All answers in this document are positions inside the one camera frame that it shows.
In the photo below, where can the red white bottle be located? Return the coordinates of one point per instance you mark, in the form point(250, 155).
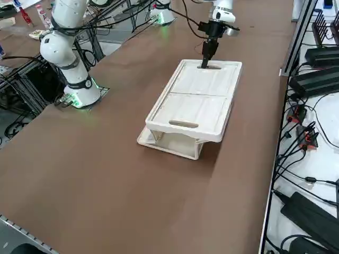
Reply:
point(26, 17)

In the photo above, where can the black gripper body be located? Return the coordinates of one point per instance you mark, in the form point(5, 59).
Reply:
point(214, 30)

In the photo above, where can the white folding storage box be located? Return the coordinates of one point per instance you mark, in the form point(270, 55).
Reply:
point(193, 111)

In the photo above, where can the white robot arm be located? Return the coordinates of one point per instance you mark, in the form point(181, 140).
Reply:
point(162, 14)
point(58, 53)

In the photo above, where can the aluminium profile post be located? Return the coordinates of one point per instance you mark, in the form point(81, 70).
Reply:
point(296, 45)

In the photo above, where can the white shelf board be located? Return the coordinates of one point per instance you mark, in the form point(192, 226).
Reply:
point(328, 127)

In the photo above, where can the dark pegged rack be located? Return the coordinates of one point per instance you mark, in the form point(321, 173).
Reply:
point(321, 31)

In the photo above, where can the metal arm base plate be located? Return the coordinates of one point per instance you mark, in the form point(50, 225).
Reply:
point(103, 91)

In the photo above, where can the red black power strip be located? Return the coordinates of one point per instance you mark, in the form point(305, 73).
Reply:
point(298, 113)
point(307, 140)

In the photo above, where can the white bottle pink label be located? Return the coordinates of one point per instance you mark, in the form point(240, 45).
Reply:
point(43, 17)

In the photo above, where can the snack packet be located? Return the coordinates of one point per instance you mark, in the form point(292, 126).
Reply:
point(37, 34)

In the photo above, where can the cardboard box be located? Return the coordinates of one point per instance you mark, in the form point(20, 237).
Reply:
point(6, 23)

